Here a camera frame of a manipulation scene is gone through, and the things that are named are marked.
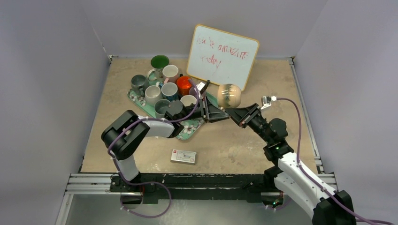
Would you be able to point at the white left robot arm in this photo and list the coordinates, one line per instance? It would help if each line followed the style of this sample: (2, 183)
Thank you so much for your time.
(125, 134)

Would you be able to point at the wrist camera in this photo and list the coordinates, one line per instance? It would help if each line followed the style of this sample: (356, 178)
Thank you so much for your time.
(266, 102)
(201, 87)

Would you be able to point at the grey ribbed mug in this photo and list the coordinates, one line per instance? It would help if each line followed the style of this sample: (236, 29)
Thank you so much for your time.
(161, 107)

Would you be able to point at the yellow framed whiteboard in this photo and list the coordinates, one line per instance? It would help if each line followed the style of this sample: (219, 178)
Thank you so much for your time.
(221, 57)

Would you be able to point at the green floral tray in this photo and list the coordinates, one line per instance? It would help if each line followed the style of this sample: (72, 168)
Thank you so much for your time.
(190, 126)

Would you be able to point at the beige mug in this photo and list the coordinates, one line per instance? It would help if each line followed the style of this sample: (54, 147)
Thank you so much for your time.
(228, 96)

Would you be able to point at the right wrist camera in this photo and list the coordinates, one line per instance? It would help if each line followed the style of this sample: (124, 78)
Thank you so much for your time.
(266, 102)

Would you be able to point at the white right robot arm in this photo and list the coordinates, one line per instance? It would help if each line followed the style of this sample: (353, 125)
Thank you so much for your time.
(322, 203)

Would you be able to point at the white speckled mug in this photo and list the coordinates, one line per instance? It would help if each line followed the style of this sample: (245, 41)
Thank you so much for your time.
(152, 95)

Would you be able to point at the lilac mug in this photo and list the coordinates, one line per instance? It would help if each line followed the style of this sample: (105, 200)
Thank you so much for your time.
(193, 92)

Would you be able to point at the pink faceted mug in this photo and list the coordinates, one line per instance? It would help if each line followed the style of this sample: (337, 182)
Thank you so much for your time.
(170, 73)

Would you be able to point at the blue grey mug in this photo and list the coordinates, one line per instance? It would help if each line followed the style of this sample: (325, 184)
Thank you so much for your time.
(139, 84)

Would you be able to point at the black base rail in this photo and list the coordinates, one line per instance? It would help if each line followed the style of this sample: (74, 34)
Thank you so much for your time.
(252, 188)

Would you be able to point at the black mug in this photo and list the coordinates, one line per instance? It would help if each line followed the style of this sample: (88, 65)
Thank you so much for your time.
(188, 100)

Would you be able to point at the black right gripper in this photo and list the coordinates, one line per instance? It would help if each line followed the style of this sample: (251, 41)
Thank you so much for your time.
(249, 115)

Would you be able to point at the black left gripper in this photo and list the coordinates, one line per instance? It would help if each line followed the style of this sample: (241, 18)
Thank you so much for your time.
(210, 112)

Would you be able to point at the orange mug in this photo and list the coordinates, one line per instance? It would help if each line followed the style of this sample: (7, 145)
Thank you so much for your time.
(184, 85)

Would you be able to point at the small white cardboard box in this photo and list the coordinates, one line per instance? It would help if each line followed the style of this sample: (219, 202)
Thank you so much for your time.
(183, 156)

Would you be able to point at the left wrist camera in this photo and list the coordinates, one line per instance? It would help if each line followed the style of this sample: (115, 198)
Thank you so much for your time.
(201, 87)

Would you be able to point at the floral mug green inside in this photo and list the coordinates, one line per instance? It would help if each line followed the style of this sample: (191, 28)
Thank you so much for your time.
(158, 63)

